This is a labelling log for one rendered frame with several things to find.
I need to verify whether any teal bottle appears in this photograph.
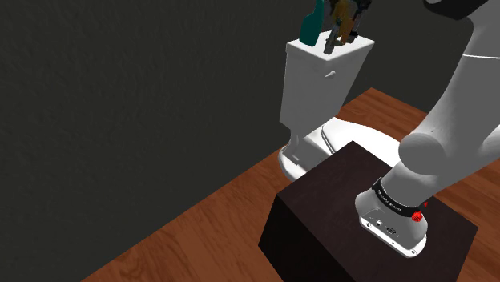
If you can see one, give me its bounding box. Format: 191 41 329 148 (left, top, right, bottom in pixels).
299 0 326 47

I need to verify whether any white toilet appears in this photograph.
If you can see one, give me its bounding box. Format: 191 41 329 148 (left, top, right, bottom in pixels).
276 30 404 183

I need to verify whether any dark robot stand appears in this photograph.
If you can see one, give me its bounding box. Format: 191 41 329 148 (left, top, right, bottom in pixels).
258 140 480 282

